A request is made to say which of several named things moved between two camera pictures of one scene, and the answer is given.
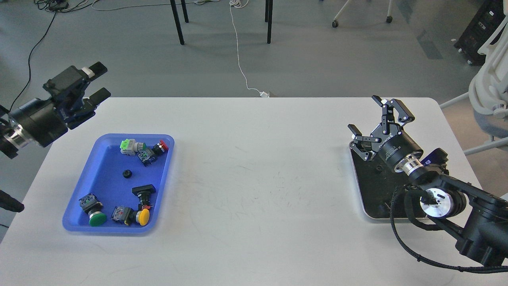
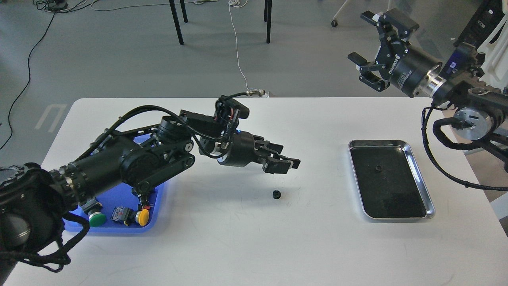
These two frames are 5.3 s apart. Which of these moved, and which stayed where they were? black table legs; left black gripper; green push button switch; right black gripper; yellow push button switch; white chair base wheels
Moved: left black gripper; right black gripper
Stayed: yellow push button switch; white chair base wheels; green push button switch; black table legs
